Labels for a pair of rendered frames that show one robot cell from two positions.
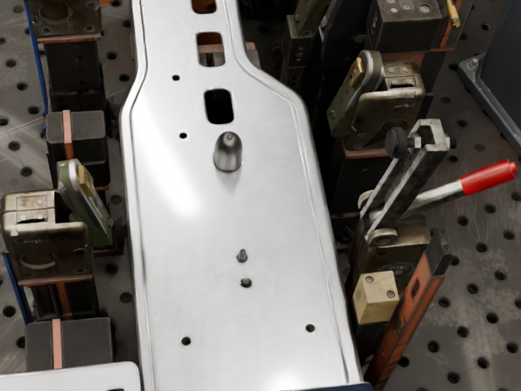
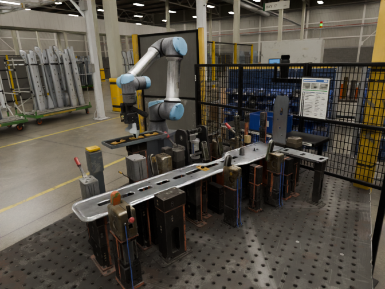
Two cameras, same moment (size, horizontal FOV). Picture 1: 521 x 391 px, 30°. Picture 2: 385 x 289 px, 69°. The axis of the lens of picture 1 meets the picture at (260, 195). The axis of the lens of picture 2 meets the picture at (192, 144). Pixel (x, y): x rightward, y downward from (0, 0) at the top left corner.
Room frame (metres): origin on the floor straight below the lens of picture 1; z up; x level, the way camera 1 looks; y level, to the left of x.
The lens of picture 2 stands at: (1.57, 1.48, 1.60)
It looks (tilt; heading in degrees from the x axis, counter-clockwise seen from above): 17 degrees down; 246
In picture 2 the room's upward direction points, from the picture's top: 2 degrees counter-clockwise
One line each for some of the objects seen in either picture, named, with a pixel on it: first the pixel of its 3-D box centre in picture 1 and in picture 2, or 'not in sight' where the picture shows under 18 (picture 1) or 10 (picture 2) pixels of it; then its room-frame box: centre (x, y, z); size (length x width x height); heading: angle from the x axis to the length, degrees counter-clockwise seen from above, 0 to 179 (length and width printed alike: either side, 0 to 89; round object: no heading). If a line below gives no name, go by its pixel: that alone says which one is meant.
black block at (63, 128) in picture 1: (84, 192); (255, 188); (0.62, 0.23, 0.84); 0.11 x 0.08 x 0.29; 106
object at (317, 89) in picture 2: not in sight; (314, 97); (-0.08, -0.04, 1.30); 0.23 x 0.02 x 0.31; 106
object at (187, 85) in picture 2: not in sight; (170, 100); (0.13, -2.64, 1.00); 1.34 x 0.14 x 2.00; 125
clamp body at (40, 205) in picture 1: (58, 279); (274, 179); (0.48, 0.22, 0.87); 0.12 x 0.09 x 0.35; 106
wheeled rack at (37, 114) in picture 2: not in sight; (51, 89); (1.98, -7.94, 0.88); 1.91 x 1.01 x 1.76; 37
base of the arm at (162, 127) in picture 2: not in sight; (157, 125); (1.01, -0.43, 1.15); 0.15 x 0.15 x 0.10
